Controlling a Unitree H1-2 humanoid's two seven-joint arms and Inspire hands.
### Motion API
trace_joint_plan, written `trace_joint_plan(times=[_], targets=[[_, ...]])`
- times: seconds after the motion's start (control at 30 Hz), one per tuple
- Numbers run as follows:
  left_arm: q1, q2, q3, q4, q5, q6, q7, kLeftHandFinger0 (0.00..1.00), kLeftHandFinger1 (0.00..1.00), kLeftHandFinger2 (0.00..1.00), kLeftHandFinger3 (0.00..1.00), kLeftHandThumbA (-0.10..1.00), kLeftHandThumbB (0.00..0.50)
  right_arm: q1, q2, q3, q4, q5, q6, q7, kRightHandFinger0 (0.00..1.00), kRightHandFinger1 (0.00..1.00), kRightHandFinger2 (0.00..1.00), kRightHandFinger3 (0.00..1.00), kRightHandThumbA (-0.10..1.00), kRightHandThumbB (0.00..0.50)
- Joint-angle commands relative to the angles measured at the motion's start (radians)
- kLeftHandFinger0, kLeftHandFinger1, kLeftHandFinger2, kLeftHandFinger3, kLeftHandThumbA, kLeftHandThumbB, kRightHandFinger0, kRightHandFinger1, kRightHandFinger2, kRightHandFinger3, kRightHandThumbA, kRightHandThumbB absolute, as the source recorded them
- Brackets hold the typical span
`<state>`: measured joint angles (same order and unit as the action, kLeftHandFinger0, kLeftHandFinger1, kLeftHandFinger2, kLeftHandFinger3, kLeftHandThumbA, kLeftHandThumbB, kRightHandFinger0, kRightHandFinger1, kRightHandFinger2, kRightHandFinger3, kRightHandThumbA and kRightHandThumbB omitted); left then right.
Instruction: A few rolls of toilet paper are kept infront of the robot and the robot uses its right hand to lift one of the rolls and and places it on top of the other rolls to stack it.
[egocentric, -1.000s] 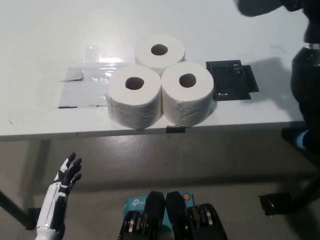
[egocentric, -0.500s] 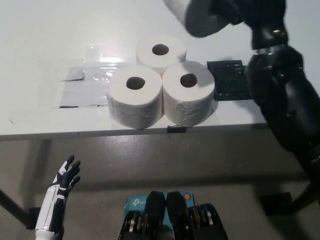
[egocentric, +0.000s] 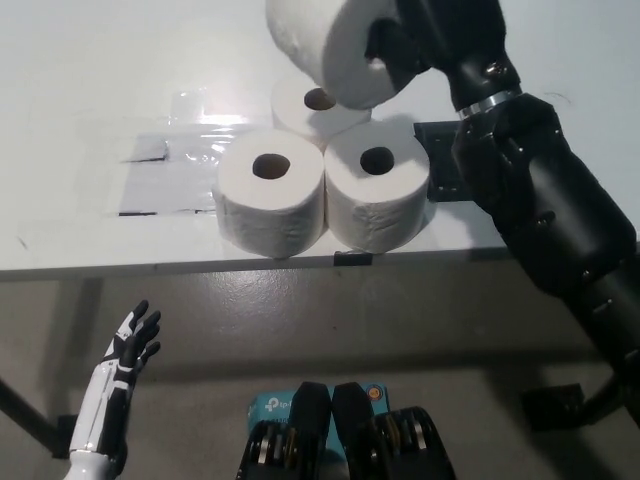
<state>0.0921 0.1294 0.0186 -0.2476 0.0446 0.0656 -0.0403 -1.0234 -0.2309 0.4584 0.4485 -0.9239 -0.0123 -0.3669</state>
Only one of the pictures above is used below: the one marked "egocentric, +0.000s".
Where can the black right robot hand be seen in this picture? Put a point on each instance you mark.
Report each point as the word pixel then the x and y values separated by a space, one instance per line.
pixel 465 40

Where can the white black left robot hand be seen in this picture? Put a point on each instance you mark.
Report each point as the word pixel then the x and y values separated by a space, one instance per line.
pixel 122 360

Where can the white toilet paper roll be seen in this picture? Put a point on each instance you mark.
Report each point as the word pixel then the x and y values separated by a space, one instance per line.
pixel 295 117
pixel 320 45
pixel 375 210
pixel 270 215

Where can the black table leg with foot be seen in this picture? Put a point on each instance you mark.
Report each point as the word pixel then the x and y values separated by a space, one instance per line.
pixel 30 420
pixel 550 405

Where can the black square marker plate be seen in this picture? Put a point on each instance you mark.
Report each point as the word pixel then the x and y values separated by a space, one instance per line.
pixel 440 160

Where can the teal tp-link box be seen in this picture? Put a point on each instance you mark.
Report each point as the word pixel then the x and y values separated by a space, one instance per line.
pixel 265 406

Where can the clear plastic sheet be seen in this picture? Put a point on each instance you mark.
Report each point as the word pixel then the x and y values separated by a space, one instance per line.
pixel 165 185

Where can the small black tape strip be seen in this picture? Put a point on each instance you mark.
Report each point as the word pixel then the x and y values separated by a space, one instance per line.
pixel 352 259

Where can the clear plastic tape patch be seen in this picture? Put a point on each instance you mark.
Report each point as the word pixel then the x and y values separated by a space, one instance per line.
pixel 210 125

